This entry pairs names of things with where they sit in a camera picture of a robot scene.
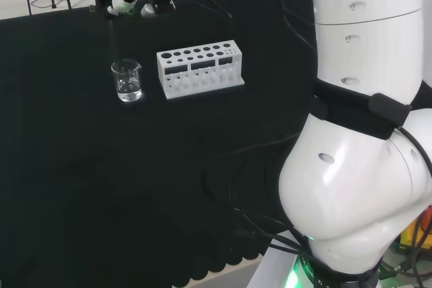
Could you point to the white test tube rack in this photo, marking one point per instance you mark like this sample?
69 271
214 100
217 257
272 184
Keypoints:
199 72

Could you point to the yellow stop button box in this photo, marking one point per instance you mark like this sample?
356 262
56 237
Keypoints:
410 234

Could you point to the small clear glass beaker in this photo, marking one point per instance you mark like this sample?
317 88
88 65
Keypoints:
127 82

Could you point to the black bench cloth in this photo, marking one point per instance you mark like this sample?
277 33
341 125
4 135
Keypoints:
101 166

